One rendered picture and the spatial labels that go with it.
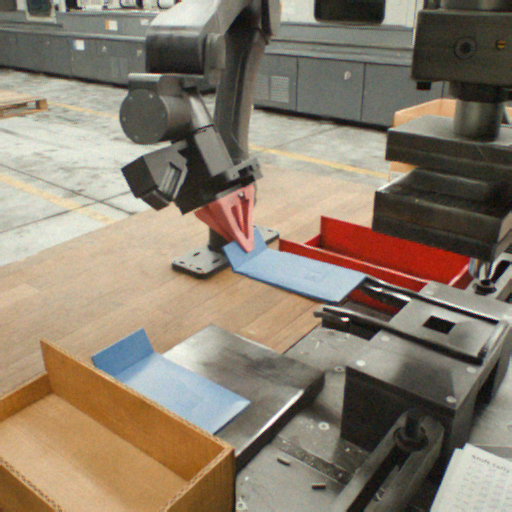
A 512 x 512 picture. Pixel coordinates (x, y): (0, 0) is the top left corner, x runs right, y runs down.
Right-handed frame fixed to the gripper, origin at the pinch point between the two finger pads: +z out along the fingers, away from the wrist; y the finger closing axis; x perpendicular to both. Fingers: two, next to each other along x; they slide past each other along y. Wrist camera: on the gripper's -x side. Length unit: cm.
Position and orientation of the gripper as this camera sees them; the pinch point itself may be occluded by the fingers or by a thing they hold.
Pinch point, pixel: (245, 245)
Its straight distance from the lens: 69.4
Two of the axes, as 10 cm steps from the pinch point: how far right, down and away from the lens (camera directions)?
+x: 5.8, -3.7, 7.2
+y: 7.0, -2.4, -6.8
